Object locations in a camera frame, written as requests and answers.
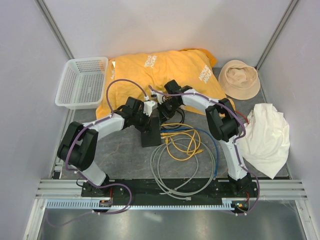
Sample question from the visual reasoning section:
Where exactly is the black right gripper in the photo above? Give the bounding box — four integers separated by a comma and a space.
157, 99, 181, 125

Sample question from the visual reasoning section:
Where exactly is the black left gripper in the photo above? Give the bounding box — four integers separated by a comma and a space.
132, 109, 153, 133

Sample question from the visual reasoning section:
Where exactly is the black ethernet cable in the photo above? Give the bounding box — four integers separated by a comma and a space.
172, 108, 186, 124

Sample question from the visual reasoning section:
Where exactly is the black network switch box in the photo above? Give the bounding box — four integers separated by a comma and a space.
141, 117, 162, 148

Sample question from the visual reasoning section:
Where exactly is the yellow ethernet cable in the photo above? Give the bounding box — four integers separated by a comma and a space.
160, 133, 205, 162
159, 121, 202, 152

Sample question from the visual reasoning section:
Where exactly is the red ethernet cable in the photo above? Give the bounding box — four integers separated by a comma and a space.
235, 110, 250, 124

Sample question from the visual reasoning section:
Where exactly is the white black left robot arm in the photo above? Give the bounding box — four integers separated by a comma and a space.
57, 97, 162, 197

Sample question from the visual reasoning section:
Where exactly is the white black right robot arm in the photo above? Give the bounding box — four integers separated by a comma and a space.
151, 80, 252, 197

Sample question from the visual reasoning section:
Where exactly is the orange printed t-shirt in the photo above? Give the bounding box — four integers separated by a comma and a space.
96, 48, 226, 119

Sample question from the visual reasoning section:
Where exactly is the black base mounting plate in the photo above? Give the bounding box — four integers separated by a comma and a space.
81, 178, 258, 205

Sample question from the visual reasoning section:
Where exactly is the white plastic perforated basket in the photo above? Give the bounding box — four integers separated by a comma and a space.
55, 56, 109, 110

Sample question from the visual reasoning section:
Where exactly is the beige bucket hat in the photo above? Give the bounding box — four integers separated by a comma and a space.
218, 60, 261, 101

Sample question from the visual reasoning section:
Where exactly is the white crumpled cloth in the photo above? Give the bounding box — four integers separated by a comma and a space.
239, 103, 290, 179

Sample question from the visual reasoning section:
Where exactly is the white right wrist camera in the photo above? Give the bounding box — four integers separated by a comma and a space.
150, 90, 164, 104

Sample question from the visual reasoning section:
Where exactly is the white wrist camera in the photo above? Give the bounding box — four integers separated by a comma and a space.
150, 90, 164, 104
143, 96, 158, 117

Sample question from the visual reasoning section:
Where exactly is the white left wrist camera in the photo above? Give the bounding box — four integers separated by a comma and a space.
143, 96, 158, 117

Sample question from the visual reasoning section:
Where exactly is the blue ethernet cable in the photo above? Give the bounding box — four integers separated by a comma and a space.
159, 126, 220, 180

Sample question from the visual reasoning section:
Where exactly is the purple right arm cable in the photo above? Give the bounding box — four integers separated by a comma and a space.
148, 84, 262, 217

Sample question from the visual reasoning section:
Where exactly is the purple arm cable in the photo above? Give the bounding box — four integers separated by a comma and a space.
148, 84, 262, 217
45, 78, 150, 228

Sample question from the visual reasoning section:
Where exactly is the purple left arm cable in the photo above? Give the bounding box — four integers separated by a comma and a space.
45, 78, 150, 228

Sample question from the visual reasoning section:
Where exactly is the grey ethernet cable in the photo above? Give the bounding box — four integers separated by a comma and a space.
149, 137, 216, 201

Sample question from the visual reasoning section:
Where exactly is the grey slotted cable duct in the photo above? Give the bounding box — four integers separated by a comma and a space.
46, 199, 236, 211

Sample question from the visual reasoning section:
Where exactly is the aluminium frame rail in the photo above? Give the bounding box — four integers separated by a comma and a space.
35, 179, 307, 200

